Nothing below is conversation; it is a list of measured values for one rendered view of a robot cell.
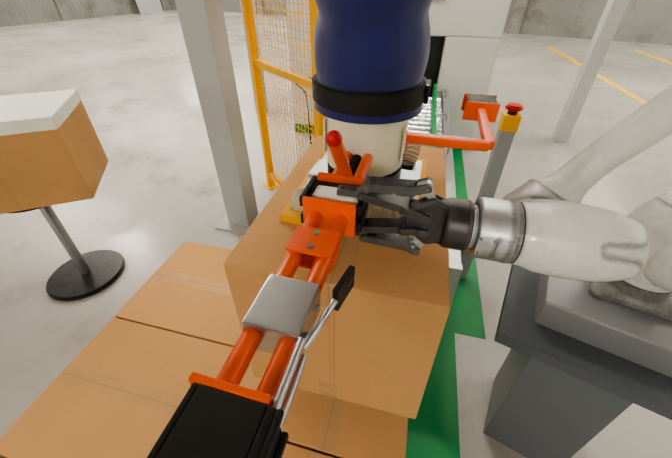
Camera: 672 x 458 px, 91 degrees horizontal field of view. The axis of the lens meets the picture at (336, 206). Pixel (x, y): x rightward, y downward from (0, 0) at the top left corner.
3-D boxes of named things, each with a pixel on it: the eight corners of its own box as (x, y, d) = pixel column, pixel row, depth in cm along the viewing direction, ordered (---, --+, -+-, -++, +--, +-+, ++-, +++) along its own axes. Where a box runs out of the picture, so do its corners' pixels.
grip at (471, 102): (460, 109, 96) (464, 92, 93) (492, 112, 94) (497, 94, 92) (461, 119, 90) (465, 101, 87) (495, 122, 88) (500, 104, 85)
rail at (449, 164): (438, 109, 317) (442, 89, 306) (444, 109, 316) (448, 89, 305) (438, 297, 136) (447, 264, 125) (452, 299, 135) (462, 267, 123)
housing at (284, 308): (271, 297, 41) (267, 272, 39) (323, 309, 40) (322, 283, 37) (244, 347, 36) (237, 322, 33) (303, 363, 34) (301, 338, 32)
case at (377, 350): (320, 229, 130) (317, 134, 107) (424, 246, 122) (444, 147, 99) (253, 377, 83) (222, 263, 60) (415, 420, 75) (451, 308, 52)
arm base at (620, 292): (656, 262, 92) (668, 248, 89) (681, 325, 76) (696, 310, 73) (580, 242, 99) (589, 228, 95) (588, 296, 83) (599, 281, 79)
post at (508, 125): (454, 269, 203) (502, 110, 144) (466, 271, 201) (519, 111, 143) (454, 277, 197) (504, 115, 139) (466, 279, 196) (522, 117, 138)
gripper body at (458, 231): (480, 218, 43) (408, 208, 45) (465, 264, 48) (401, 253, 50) (475, 188, 49) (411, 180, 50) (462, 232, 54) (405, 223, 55)
